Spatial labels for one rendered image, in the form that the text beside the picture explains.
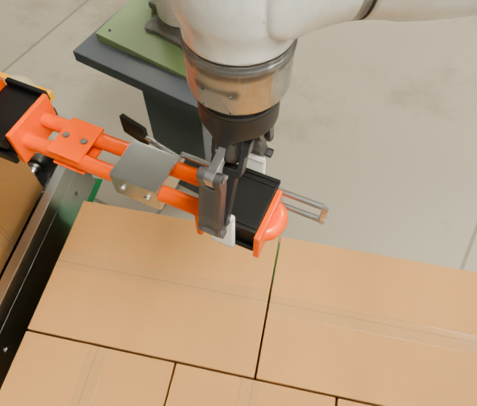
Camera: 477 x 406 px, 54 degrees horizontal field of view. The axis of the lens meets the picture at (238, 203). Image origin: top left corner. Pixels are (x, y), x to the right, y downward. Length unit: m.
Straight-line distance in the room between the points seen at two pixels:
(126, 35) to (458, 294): 1.22
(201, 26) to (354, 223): 1.76
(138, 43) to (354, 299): 0.98
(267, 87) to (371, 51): 2.39
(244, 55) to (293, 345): 0.98
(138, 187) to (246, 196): 0.14
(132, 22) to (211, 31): 1.28
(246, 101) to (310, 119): 1.97
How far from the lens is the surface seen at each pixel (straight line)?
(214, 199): 0.45
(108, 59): 1.54
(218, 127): 0.41
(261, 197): 0.56
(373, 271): 1.35
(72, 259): 1.39
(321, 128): 2.31
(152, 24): 1.55
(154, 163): 0.61
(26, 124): 0.69
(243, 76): 0.35
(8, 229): 1.42
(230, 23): 0.31
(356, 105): 2.45
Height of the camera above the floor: 1.74
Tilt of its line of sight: 59 degrees down
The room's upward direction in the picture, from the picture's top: straight up
